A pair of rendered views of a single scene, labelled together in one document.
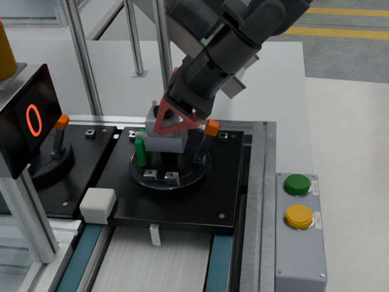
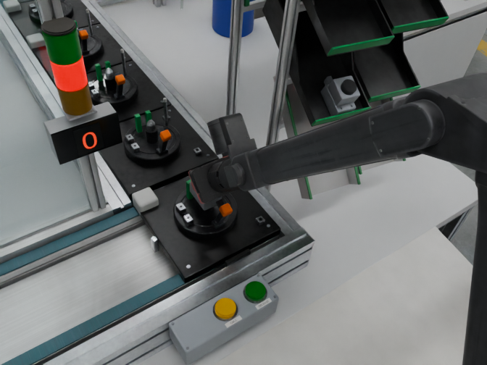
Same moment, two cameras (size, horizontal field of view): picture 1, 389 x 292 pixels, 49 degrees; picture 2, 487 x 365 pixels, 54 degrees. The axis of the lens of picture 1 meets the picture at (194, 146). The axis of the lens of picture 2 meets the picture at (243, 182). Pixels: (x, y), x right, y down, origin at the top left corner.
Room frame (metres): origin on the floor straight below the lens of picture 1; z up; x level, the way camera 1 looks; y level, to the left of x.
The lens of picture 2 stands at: (0.10, -0.44, 1.80)
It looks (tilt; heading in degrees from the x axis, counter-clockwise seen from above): 47 degrees down; 40
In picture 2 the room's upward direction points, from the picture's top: 6 degrees clockwise
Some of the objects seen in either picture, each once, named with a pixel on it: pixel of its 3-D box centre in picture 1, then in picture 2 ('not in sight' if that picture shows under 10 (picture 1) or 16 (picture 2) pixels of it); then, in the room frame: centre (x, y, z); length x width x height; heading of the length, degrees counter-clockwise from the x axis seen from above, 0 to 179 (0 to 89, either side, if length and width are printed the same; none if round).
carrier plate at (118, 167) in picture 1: (171, 172); (205, 216); (0.56, 0.04, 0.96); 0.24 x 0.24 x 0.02; 78
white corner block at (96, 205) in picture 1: (99, 205); (145, 201); (0.48, 0.16, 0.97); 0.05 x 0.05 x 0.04; 78
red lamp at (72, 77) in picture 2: not in sight; (69, 70); (0.40, 0.20, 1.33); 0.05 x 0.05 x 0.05
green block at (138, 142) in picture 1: (140, 152); (190, 190); (0.56, 0.09, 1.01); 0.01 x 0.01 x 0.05; 78
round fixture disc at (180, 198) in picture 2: (170, 164); (205, 211); (0.56, 0.04, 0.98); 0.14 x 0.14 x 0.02
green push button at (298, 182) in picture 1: (297, 185); (255, 292); (0.50, -0.16, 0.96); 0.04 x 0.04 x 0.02
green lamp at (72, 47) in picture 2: not in sight; (62, 43); (0.40, 0.20, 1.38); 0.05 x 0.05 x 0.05
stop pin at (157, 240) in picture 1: (156, 234); (154, 244); (0.44, 0.07, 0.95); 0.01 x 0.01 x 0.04; 78
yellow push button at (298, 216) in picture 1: (298, 218); (225, 309); (0.43, -0.15, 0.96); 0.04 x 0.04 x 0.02
